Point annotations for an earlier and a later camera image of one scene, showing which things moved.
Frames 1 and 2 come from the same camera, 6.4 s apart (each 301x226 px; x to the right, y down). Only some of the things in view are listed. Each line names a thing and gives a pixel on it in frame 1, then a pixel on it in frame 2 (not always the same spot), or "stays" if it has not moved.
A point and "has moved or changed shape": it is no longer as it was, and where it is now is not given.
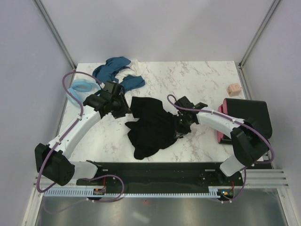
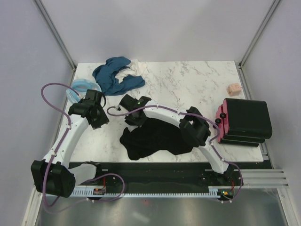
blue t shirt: (106, 72) stays
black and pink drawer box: (256, 112) stays
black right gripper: (179, 132) to (139, 123)
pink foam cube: (233, 89) stays
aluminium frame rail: (252, 178) stays
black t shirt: (155, 129) has moved or changed shape
